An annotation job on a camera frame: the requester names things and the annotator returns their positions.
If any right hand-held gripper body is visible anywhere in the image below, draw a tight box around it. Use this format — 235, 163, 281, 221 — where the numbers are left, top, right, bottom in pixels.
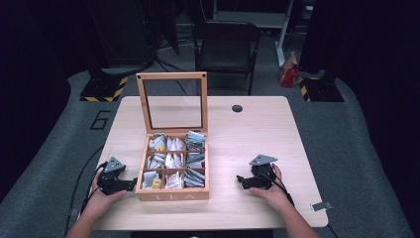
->
248, 154, 279, 191

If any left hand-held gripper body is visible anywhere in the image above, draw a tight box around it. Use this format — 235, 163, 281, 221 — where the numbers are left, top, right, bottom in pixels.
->
96, 156, 131, 196

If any wooden compartment box with lid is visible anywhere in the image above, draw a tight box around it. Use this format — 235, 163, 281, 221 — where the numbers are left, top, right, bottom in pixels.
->
135, 71, 211, 202

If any person's left hand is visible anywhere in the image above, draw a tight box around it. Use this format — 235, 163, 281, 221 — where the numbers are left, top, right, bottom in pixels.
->
86, 171, 129, 216

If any person's right hand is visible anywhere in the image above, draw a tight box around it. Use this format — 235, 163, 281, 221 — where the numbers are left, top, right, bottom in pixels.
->
249, 163, 292, 212

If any group of white sachets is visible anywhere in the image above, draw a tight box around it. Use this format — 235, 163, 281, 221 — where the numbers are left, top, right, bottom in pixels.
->
142, 132, 186, 190

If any group of grey-blue sachets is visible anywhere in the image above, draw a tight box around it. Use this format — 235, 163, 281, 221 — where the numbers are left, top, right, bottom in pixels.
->
183, 130, 207, 188

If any grey metal clip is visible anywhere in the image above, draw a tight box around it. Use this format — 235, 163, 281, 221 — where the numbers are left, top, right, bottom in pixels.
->
310, 200, 334, 212

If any yellow-black striped stand base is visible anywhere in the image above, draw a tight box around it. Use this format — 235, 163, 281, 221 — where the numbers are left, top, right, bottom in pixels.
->
79, 75, 129, 103
297, 75, 345, 103

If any red and brown paper bag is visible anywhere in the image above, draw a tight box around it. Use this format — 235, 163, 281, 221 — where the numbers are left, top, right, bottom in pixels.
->
279, 51, 300, 89

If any dark curtain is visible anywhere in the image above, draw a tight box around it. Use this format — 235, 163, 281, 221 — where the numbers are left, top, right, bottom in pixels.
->
298, 0, 420, 232
0, 0, 100, 202

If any black folding chair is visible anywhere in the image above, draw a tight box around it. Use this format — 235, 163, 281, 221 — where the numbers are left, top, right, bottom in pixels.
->
192, 20, 263, 96

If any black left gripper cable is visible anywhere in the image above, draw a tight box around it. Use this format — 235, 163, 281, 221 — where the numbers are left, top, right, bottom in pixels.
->
78, 160, 109, 216

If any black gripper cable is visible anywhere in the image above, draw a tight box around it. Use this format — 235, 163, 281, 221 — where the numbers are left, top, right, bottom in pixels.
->
257, 170, 340, 238
78, 160, 109, 216

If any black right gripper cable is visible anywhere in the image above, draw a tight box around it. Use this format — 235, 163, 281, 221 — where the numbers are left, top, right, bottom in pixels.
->
257, 170, 340, 238

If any black floor cable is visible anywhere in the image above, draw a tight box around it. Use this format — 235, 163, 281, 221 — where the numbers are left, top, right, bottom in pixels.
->
63, 145, 105, 236

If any white desk frame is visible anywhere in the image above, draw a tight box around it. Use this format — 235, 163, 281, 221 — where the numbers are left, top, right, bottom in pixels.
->
212, 0, 295, 67

